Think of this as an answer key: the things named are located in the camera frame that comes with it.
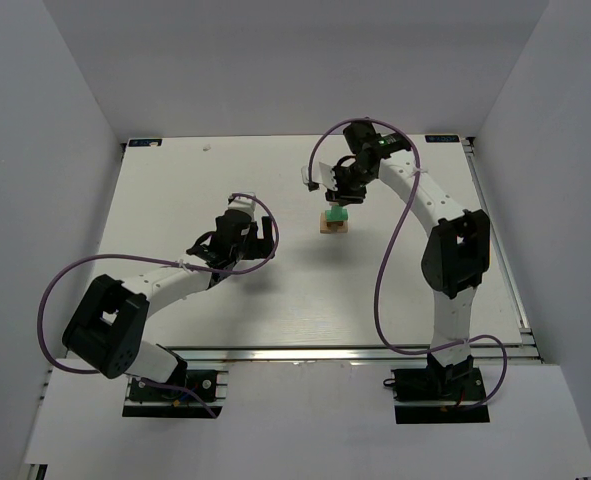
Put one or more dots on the left blue corner label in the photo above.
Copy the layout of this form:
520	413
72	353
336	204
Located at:
144	142

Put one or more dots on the green block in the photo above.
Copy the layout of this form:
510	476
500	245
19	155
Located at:
337	212
330	219

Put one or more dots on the right blue corner label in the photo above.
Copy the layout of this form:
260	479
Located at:
442	138

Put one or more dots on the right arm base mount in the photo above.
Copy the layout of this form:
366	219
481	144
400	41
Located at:
418	401

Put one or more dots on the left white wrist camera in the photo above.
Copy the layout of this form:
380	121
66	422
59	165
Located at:
244	203

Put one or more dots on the aluminium frame rail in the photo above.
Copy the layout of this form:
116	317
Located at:
525	329

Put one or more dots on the blue corner label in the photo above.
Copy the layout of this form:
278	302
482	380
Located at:
442	138
144	142

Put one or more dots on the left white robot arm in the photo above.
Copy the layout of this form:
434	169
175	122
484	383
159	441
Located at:
107	327

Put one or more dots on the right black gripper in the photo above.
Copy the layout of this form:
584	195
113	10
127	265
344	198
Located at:
345	197

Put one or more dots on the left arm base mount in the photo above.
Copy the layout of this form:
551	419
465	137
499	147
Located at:
201	395

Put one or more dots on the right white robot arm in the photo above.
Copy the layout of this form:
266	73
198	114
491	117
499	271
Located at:
457	253

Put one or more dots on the brown wood block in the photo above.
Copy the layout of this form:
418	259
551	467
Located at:
333	227

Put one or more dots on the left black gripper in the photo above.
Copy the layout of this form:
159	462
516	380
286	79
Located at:
254	238

